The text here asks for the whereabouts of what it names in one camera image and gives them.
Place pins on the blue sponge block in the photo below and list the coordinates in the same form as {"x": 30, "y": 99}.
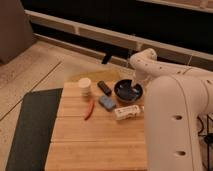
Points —
{"x": 107, "y": 103}

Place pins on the red chili pepper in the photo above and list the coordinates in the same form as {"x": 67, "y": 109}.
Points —
{"x": 89, "y": 109}

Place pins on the brown cabinet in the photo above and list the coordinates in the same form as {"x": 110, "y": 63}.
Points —
{"x": 16, "y": 34}

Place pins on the dark grey floor mat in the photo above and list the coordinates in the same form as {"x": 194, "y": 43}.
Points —
{"x": 33, "y": 130}

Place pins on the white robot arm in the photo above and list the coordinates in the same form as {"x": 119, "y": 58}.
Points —
{"x": 174, "y": 99}

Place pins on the black table leg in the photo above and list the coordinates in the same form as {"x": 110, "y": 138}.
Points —
{"x": 106, "y": 58}

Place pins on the dark ceramic bowl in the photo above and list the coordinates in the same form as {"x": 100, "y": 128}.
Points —
{"x": 126, "y": 92}

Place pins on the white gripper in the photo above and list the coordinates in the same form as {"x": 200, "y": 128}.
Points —
{"x": 141, "y": 78}

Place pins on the white cylindrical cup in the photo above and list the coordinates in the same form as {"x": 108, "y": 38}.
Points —
{"x": 85, "y": 86}

